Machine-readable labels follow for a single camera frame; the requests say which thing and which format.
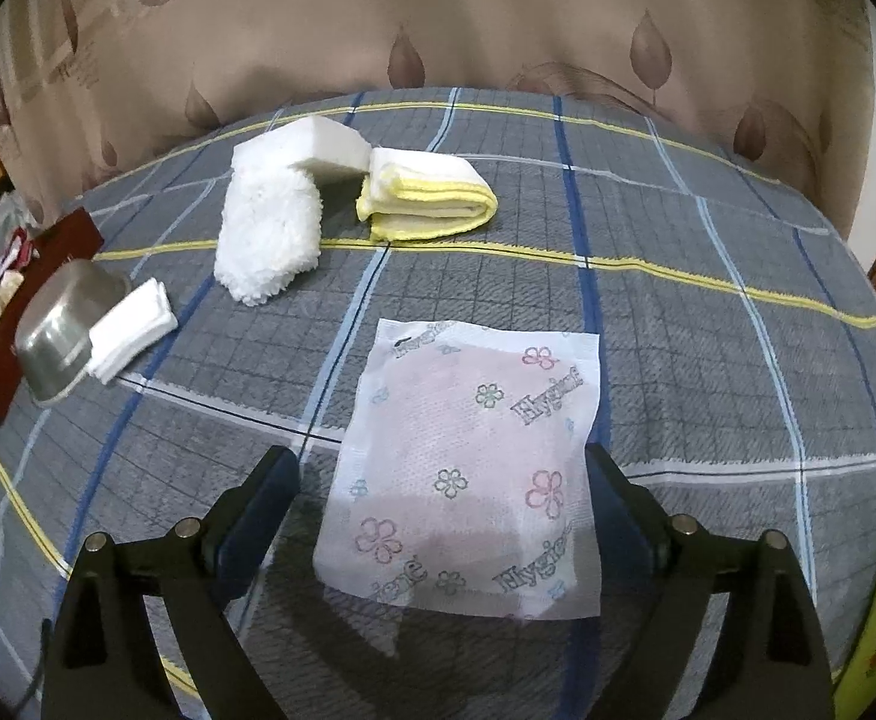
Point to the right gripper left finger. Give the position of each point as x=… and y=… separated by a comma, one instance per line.
x=103, y=661

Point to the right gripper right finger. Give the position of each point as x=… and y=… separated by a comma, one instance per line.
x=770, y=659

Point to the white cotton pad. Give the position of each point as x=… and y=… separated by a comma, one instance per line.
x=142, y=318

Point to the floral Hygiene wipe packet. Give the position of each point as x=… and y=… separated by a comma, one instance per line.
x=461, y=483

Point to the red satin cloth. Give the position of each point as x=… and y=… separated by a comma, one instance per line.
x=19, y=253

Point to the white fluffy cloth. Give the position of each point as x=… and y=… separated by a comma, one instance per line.
x=270, y=229

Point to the yellow-edged white towel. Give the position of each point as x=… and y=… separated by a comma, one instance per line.
x=413, y=196

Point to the white foam block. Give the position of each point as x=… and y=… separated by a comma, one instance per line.
x=326, y=149

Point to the gold toffee tin box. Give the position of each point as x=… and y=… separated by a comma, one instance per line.
x=74, y=236

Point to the stainless steel bowl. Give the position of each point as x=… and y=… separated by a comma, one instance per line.
x=52, y=341

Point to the beige leaf-print curtain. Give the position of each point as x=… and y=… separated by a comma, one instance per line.
x=92, y=88

